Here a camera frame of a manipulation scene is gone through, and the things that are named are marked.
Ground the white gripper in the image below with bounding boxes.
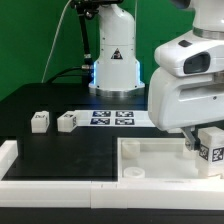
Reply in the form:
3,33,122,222
148,31,224,151

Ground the white square tabletop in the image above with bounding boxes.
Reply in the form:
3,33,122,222
116,136,224,183

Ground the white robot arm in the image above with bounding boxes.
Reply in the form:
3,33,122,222
89,0,224,146

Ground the white U-shaped fence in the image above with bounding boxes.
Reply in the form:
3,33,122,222
0,141,224,210

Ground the white marker sheet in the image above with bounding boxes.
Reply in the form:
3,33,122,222
66,110,153,127

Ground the white cable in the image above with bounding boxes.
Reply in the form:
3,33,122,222
41,0,73,84

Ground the black cable bundle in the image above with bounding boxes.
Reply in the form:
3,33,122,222
45,0,101,84

